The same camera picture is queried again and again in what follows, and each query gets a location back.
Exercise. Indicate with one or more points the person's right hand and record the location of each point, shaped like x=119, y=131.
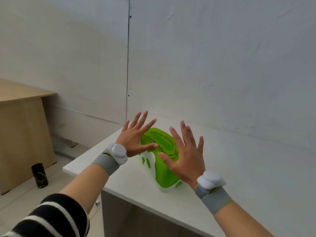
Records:
x=188, y=162

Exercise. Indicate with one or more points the person's left hand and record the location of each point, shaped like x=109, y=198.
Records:
x=130, y=140

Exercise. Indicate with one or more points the person's left forearm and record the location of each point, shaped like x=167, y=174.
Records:
x=85, y=186

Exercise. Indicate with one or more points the person's right forearm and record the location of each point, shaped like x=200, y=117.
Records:
x=237, y=222

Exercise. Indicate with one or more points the light wooden desk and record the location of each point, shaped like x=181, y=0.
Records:
x=22, y=135

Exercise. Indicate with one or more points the white left wrist tracker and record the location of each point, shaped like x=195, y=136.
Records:
x=118, y=153

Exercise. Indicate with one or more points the white wrist tracker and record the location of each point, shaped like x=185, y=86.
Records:
x=211, y=180
x=118, y=153

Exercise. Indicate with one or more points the white right wrist tracker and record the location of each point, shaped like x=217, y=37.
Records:
x=211, y=180

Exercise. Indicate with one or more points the grey left wristband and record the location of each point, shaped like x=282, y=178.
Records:
x=106, y=163

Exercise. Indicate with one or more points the grey wristband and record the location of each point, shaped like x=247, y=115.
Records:
x=216, y=199
x=106, y=163

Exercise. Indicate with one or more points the grey right wristband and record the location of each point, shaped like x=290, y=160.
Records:
x=216, y=199

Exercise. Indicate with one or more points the black cylindrical bottle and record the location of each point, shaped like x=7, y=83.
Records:
x=40, y=176

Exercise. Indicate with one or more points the black white striped sweater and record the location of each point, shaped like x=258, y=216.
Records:
x=47, y=218

